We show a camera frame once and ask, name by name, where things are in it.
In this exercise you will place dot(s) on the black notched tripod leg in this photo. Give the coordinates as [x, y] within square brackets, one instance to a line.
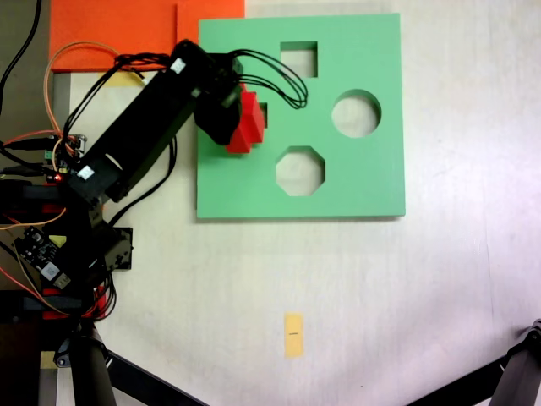
[517, 372]

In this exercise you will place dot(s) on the thin black tripod strut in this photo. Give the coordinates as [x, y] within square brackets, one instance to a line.
[156, 382]
[456, 387]

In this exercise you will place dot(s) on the green shape hole board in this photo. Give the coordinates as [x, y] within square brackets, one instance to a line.
[359, 177]

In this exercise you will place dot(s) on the small circuit board with connectors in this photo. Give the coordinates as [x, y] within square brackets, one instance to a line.
[63, 154]

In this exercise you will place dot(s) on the orange flat block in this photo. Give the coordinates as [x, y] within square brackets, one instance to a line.
[114, 34]

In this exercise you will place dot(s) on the black circuit board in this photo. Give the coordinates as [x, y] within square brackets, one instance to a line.
[40, 254]

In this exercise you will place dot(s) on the red cross columnar block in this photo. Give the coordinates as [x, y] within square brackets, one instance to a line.
[249, 127]

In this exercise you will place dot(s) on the yellow paper tag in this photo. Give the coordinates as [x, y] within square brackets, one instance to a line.
[293, 335]

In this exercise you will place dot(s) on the yellow tape piece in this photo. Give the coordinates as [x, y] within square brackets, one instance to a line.
[122, 79]

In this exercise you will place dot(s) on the red clamp part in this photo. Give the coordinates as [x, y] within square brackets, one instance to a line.
[72, 302]

